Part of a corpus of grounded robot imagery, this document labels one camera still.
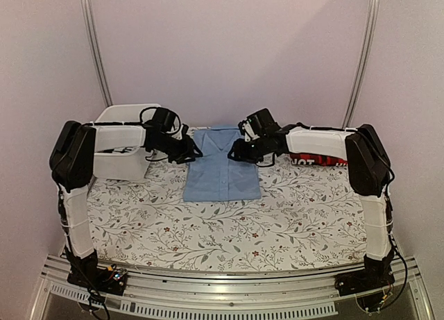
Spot right aluminium frame post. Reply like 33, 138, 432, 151
342, 0, 380, 128

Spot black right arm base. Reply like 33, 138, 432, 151
334, 258, 395, 296

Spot aluminium front rail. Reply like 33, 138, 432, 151
29, 253, 434, 320

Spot left aluminium frame post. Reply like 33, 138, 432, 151
80, 0, 113, 108

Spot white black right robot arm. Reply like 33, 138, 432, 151
228, 122, 393, 261

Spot light blue long sleeve shirt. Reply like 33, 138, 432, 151
183, 126, 262, 202

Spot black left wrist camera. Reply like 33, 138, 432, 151
150, 107, 181, 135

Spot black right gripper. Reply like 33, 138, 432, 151
227, 136, 268, 165

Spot floral patterned table cloth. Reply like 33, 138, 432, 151
87, 158, 367, 272

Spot red black plaid shirt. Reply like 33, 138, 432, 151
289, 153, 348, 167

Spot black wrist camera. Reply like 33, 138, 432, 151
150, 107, 181, 135
238, 108, 281, 142

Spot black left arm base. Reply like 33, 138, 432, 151
67, 261, 128, 296

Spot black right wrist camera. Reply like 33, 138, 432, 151
238, 108, 281, 142

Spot black white plaid shirt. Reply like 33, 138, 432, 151
98, 146, 137, 154

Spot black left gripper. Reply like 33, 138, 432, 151
153, 135, 203, 165

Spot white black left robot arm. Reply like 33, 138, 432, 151
49, 121, 203, 288

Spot aluminium frame post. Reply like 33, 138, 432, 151
342, 0, 380, 128
80, 0, 113, 108

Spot white plastic bin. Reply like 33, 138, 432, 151
93, 103, 159, 181

